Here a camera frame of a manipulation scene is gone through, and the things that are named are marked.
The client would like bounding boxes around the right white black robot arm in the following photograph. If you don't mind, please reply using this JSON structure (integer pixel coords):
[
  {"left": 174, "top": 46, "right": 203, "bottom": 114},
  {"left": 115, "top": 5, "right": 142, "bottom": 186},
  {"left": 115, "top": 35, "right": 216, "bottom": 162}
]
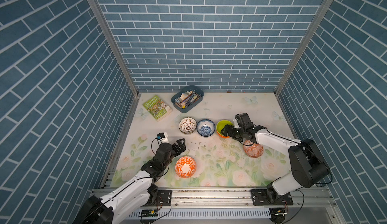
[{"left": 221, "top": 113, "right": 331, "bottom": 199}]

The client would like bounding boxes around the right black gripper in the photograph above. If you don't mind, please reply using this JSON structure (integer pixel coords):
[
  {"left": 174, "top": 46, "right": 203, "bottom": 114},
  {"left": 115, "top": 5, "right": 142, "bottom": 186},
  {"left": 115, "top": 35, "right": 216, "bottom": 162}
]
[{"left": 220, "top": 124, "right": 244, "bottom": 142}]

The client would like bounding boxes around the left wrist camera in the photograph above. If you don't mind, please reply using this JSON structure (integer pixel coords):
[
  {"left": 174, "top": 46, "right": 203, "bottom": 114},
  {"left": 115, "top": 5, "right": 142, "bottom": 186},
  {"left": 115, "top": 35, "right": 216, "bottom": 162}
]
[{"left": 156, "top": 132, "right": 169, "bottom": 144}]

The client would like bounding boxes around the aluminium mounting rail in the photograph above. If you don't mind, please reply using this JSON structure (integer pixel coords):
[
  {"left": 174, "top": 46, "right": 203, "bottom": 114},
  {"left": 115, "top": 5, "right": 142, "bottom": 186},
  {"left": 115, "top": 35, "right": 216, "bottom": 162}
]
[{"left": 170, "top": 187, "right": 337, "bottom": 209}]

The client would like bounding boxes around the teal plastic bin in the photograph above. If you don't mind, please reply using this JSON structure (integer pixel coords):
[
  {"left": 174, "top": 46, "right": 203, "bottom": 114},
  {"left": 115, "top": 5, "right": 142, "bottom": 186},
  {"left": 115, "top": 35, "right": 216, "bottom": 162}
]
[{"left": 171, "top": 85, "right": 205, "bottom": 113}]

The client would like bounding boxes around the lime green plastic bowl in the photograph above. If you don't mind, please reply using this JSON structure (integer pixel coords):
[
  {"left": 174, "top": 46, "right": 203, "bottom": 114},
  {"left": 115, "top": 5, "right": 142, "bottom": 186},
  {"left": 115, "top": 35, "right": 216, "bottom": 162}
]
[{"left": 216, "top": 120, "right": 234, "bottom": 134}]

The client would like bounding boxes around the red geometric patterned bowl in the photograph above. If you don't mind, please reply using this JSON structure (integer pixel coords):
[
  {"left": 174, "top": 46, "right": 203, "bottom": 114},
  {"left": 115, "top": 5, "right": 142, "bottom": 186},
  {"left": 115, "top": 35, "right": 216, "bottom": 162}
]
[{"left": 243, "top": 140, "right": 264, "bottom": 158}]

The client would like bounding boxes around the left circuit board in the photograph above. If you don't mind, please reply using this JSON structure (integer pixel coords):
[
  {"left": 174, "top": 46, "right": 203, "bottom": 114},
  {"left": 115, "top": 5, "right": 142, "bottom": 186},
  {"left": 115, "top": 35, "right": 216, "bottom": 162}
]
[{"left": 140, "top": 209, "right": 158, "bottom": 219}]

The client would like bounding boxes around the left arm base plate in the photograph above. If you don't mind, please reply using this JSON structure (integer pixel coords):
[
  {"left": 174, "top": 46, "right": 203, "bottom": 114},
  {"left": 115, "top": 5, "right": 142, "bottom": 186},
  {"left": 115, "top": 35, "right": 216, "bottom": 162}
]
[{"left": 145, "top": 189, "right": 172, "bottom": 206}]

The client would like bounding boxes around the circuit board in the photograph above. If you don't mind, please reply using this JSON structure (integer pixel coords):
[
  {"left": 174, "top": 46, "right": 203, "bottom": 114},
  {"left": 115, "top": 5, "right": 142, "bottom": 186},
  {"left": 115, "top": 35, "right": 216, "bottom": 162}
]
[
  {"left": 269, "top": 208, "right": 287, "bottom": 224},
  {"left": 140, "top": 209, "right": 158, "bottom": 219}
]

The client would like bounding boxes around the green paperback book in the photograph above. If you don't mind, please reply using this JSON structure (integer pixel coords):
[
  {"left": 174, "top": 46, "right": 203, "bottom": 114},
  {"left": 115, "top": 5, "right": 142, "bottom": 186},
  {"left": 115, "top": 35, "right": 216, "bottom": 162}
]
[{"left": 143, "top": 95, "right": 172, "bottom": 122}]

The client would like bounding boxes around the large blue floral bowl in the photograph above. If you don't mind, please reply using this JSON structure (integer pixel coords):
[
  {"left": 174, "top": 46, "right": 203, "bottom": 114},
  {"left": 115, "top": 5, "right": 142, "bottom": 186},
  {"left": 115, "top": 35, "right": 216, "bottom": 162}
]
[{"left": 197, "top": 119, "right": 216, "bottom": 137}]

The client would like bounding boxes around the maroon patterned white bowl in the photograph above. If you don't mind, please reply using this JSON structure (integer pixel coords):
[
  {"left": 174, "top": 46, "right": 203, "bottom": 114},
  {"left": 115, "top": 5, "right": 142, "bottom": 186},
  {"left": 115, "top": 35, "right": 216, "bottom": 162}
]
[{"left": 178, "top": 117, "right": 197, "bottom": 135}]

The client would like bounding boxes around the orange floral bowl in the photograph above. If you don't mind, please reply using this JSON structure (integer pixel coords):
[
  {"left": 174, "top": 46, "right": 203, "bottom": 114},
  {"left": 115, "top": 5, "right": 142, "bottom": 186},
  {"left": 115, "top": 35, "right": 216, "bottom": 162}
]
[{"left": 175, "top": 156, "right": 197, "bottom": 179}]

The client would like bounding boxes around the right circuit board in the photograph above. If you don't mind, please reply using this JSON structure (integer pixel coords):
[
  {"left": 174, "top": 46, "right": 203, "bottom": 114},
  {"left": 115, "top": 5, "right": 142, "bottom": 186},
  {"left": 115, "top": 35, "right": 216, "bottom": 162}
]
[{"left": 269, "top": 208, "right": 287, "bottom": 224}]

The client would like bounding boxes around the orange plastic bowl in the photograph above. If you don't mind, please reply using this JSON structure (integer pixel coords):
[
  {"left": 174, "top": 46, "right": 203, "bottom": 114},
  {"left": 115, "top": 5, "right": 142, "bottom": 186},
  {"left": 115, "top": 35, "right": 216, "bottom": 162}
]
[{"left": 217, "top": 133, "right": 229, "bottom": 139}]

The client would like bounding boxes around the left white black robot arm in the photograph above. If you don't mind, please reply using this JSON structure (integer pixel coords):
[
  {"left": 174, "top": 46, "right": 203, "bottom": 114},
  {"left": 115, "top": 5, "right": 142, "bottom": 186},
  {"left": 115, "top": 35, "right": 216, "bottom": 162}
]
[{"left": 73, "top": 137, "right": 186, "bottom": 224}]

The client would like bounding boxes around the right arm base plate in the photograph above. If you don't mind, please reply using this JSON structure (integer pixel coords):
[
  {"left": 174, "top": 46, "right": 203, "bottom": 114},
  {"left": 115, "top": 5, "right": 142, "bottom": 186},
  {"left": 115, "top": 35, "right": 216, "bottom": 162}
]
[{"left": 251, "top": 189, "right": 294, "bottom": 206}]

